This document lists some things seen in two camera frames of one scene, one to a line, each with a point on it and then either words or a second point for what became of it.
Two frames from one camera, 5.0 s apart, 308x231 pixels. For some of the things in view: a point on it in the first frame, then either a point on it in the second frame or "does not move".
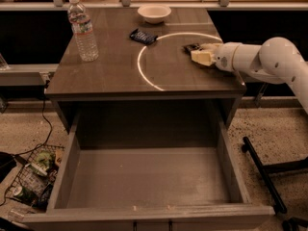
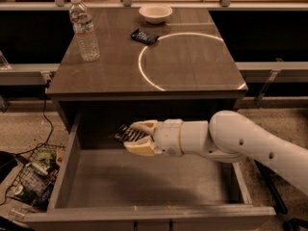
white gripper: [224, 57] → [168, 136]
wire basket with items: [32, 184] does not move
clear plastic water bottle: [83, 31] does not move
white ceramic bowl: [154, 13] does not move
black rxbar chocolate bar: [191, 47] → [126, 134]
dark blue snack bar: [143, 37] does not move
